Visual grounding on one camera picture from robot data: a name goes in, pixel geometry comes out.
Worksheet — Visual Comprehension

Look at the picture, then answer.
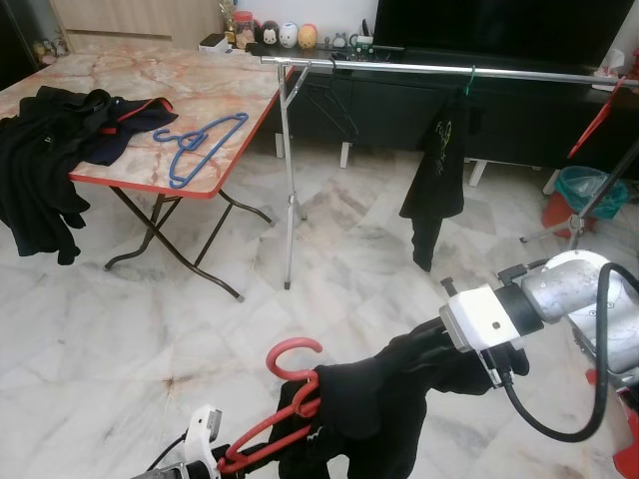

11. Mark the plain black garment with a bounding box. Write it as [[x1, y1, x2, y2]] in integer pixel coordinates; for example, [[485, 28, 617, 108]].
[[270, 317, 530, 479], [0, 87, 117, 266]]

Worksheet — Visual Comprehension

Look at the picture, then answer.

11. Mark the red plastic clothes hanger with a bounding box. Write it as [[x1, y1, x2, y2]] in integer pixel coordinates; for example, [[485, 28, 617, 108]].
[[568, 75, 626, 161], [217, 337, 326, 475]]

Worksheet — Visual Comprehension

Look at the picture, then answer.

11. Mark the black printed t-shirt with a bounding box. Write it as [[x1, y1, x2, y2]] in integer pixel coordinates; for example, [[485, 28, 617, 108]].
[[399, 95, 471, 273]]

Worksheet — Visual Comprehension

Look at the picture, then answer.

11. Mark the black wire clothes hanger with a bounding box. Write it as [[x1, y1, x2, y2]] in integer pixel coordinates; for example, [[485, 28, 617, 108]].
[[300, 62, 362, 143]]

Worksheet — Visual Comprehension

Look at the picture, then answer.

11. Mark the blue clothes hanger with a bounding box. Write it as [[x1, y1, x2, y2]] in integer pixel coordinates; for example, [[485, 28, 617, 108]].
[[153, 112, 251, 190]]

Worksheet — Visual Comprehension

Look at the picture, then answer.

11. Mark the red bin with green bag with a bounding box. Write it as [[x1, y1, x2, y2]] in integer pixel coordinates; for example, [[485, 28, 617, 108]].
[[542, 166, 631, 239]]

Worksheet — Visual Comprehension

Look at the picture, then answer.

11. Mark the black TV console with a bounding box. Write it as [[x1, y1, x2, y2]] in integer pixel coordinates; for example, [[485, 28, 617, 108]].
[[245, 40, 639, 173]]

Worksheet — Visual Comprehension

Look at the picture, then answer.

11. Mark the red plastic stool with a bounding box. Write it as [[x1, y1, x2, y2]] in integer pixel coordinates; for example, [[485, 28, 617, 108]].
[[584, 367, 639, 479]]

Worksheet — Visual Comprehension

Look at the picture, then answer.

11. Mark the green circuit board device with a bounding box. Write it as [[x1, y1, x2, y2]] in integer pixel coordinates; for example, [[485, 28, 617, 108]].
[[356, 18, 376, 53]]

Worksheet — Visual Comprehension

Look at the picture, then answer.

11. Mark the black television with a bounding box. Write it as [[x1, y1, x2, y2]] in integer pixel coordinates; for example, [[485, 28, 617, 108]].
[[374, 0, 637, 69]]

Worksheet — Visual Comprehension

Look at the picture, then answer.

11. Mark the small white pink ornament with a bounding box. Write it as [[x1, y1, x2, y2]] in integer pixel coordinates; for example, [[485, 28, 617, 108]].
[[603, 45, 628, 93]]

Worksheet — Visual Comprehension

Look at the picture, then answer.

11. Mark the marble-pattern folding table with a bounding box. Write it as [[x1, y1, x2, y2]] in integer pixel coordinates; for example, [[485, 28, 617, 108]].
[[0, 48, 291, 302]]

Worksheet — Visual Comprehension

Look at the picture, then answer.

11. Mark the black round plush toy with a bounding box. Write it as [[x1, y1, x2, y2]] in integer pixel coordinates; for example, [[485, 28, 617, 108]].
[[259, 20, 282, 47]]

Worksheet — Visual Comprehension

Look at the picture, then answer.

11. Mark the light wooden cabinet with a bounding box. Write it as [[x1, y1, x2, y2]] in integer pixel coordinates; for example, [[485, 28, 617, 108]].
[[50, 0, 237, 53]]

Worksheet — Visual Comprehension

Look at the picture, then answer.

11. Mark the glass display shelf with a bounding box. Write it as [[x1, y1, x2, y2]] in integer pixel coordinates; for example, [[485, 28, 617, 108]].
[[0, 0, 67, 91]]

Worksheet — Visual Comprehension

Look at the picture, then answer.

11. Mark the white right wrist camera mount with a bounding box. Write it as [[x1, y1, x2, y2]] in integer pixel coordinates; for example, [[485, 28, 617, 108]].
[[439, 284, 531, 353]]

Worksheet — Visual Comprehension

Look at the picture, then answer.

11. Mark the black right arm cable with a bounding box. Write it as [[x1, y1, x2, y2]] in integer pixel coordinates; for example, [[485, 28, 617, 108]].
[[487, 261, 639, 443]]

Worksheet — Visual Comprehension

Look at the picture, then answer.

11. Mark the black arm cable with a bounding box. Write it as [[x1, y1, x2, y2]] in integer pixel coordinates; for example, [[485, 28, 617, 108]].
[[487, 261, 639, 443], [148, 433, 189, 470]]

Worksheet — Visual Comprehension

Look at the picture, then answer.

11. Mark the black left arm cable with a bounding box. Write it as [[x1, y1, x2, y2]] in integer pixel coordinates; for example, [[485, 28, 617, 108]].
[[148, 433, 189, 470]]

